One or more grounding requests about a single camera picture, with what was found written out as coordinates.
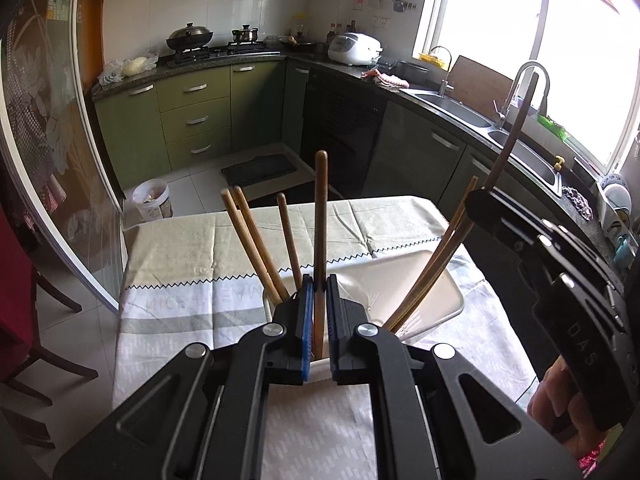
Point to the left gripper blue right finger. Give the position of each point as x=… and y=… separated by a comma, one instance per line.
x=339, y=332

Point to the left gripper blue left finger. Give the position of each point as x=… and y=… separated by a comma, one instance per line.
x=304, y=310

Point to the light bamboo chopstick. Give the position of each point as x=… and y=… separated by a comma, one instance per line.
x=249, y=247
x=280, y=292

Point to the red-handled wooden chopstick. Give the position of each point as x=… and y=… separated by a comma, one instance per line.
x=320, y=201

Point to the speckled brown chopstick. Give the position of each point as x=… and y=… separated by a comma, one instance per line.
x=289, y=240

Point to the tall chrome kitchen faucet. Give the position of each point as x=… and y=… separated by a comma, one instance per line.
x=524, y=74

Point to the green lower kitchen cabinets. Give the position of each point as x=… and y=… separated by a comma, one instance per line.
x=176, y=117

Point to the red kitchen cloth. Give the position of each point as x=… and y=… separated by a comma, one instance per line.
x=390, y=82

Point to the person's right hand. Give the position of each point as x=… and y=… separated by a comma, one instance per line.
x=555, y=397

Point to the white plastic utensil holder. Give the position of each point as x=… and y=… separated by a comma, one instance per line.
x=378, y=285

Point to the patterned grey green tablecloth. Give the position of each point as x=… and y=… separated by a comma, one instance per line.
x=188, y=280

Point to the dark floor mat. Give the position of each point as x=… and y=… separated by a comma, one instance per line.
x=258, y=169

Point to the stainless steel sink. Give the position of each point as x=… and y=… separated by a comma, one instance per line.
x=533, y=162

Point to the white trash bucket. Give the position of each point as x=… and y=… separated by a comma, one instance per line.
x=152, y=200

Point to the wooden cutting board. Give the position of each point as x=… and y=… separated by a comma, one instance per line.
x=478, y=87

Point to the small chrome faucet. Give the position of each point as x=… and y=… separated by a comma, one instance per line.
x=444, y=86

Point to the white rice cooker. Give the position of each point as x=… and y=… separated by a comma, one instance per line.
x=355, y=49

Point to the red upholstered wooden chair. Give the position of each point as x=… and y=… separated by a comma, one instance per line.
x=20, y=338

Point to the gas stove top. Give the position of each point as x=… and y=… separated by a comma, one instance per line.
x=202, y=54

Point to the small black pot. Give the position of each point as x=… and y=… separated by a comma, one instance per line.
x=246, y=34

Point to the black wok with lid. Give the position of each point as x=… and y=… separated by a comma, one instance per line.
x=189, y=37

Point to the white plastic bag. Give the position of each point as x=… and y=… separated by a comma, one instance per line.
x=116, y=71

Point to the floral glass sliding door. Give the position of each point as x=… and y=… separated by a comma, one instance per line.
x=47, y=146

